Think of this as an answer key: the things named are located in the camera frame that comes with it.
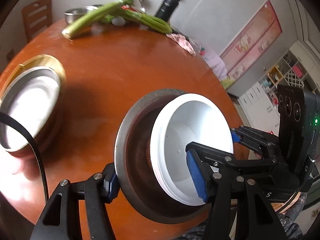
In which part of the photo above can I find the celery bunch rear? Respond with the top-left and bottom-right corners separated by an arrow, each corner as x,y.
116,8 -> 172,34

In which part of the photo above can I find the red noodle bowl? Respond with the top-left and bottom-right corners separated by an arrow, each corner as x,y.
150,93 -> 234,206

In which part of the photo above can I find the celery bunch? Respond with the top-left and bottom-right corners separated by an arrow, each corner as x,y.
116,8 -> 172,34
62,0 -> 135,40

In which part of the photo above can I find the pink cloth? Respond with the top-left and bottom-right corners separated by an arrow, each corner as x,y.
166,34 -> 196,56

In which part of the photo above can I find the black cable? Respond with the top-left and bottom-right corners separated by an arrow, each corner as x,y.
0,111 -> 49,203

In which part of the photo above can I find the celery bunch front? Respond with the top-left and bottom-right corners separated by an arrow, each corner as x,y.
62,0 -> 135,40

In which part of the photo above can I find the black thermos bottle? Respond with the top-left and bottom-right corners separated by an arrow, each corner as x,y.
155,0 -> 181,22

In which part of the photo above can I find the white shelf cabinet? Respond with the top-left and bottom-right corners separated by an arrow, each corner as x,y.
236,41 -> 320,131

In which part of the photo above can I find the brown wooden slat chair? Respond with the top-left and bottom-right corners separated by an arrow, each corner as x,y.
22,0 -> 53,42

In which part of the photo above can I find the steel mixing bowl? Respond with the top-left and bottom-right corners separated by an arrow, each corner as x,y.
114,88 -> 209,224

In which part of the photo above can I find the lilac child's garment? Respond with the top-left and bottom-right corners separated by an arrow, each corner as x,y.
191,40 -> 227,81

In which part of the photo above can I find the yellow shell-shaped plate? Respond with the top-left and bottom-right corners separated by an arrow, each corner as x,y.
0,54 -> 67,153

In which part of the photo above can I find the steel bowl at back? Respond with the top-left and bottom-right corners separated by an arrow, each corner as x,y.
65,8 -> 89,24

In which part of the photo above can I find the hello kitty pink curtain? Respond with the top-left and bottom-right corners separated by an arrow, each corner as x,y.
220,0 -> 283,82

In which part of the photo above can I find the steel pan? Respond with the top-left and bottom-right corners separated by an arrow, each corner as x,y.
0,65 -> 61,151

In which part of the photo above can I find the white foam-net fruit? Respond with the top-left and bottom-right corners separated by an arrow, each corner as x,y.
111,16 -> 126,27

